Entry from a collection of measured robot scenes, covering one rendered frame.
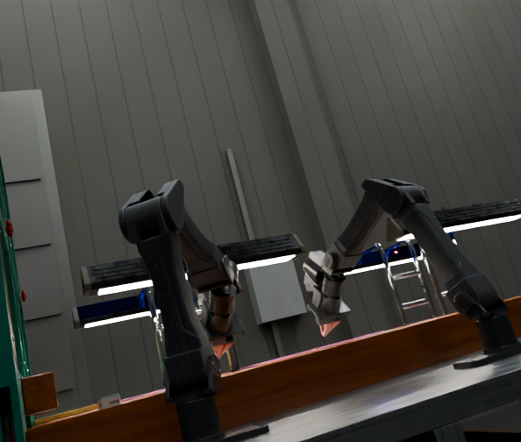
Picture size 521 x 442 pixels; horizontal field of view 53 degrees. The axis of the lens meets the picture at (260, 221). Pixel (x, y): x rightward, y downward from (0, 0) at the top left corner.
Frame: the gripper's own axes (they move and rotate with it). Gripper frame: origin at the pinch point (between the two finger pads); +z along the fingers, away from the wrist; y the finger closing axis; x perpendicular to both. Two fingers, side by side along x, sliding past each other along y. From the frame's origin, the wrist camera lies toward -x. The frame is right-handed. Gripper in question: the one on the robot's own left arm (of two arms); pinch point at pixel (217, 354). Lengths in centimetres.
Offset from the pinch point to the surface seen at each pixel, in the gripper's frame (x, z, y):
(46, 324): -181, 138, 32
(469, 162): -212, 76, -318
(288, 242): -28.1, -8.1, -32.2
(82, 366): -160, 157, 16
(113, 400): 13.0, -9.2, 26.1
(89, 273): -28.8, -8.1, 23.6
